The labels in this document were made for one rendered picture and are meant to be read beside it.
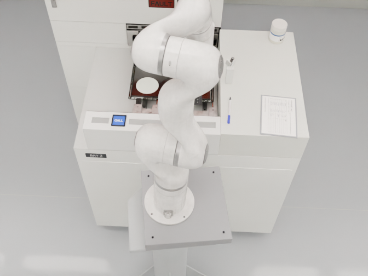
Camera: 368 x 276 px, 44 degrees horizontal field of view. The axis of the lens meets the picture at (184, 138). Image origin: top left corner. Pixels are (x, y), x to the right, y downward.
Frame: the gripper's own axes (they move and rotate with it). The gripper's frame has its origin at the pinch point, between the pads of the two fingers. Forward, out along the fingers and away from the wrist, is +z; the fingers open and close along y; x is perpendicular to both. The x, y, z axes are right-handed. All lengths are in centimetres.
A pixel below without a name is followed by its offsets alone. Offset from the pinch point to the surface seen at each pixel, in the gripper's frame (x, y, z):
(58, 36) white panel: -69, -62, 11
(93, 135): -41.0, 0.3, 20.1
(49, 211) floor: -82, -30, 108
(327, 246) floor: 78, -16, 111
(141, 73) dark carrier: -25.6, -36.7, 14.2
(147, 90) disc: -22.0, -26.8, 16.3
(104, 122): -36.7, -3.0, 15.6
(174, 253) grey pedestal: -6, 26, 62
